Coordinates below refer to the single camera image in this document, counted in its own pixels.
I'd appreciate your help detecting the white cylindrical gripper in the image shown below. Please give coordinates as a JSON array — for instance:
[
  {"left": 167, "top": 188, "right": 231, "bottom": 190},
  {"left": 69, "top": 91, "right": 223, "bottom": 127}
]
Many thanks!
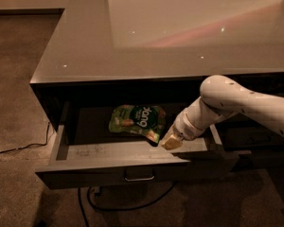
[{"left": 161, "top": 106, "right": 212, "bottom": 150}]

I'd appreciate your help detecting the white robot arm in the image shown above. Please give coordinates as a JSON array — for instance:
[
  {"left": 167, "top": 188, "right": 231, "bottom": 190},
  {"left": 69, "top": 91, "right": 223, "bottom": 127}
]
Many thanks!
[{"left": 161, "top": 75, "right": 284, "bottom": 150}]

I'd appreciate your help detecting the dark cabinet with glossy top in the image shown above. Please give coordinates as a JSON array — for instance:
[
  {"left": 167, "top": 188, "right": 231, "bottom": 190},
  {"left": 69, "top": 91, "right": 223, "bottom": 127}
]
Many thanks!
[{"left": 29, "top": 0, "right": 284, "bottom": 172}]

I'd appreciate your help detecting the green snack bag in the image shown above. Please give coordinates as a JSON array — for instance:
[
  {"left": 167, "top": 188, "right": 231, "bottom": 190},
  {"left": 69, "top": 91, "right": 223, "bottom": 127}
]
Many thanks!
[{"left": 109, "top": 105, "right": 166, "bottom": 144}]

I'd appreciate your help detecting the thin black floor cable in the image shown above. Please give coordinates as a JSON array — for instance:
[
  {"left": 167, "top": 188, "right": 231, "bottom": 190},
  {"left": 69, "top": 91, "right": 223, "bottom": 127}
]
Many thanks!
[{"left": 0, "top": 122, "right": 51, "bottom": 163}]

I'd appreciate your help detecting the dark wall baseboard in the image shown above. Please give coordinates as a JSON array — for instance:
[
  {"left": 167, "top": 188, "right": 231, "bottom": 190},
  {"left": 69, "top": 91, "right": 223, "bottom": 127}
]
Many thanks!
[{"left": 0, "top": 8, "right": 64, "bottom": 15}]

